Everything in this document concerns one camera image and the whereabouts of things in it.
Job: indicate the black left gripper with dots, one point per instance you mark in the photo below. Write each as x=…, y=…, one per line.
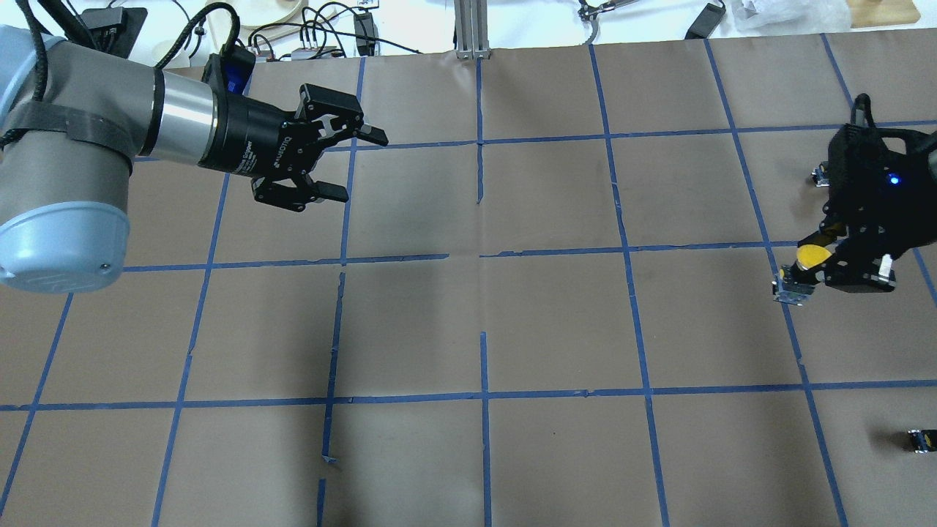
x=252, y=136

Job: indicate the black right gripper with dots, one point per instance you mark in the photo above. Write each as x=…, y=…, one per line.
x=858, y=269

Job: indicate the yellow push button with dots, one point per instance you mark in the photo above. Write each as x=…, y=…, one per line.
x=795, y=284

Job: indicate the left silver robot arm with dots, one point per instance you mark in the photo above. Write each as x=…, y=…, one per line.
x=81, y=118

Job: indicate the green push button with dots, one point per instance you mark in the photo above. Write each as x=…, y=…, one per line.
x=922, y=441

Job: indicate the wooden cutting board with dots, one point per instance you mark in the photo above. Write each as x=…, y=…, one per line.
x=876, y=14

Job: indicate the clear plastic bag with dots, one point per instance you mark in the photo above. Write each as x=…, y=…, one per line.
x=790, y=17

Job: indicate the black power adapter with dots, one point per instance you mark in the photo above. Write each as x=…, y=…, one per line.
x=707, y=21

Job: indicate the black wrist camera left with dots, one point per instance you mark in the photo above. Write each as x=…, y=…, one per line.
x=231, y=73

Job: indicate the aluminium frame post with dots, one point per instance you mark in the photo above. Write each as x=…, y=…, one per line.
x=471, y=30

